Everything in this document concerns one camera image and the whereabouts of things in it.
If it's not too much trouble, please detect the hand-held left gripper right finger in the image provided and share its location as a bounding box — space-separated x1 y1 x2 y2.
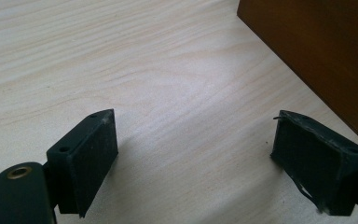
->
270 109 358 217

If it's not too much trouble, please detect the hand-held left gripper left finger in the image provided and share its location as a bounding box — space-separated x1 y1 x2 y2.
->
46 108 119 218

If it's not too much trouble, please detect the brown wooden tea box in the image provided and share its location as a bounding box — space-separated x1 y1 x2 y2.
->
236 0 358 153

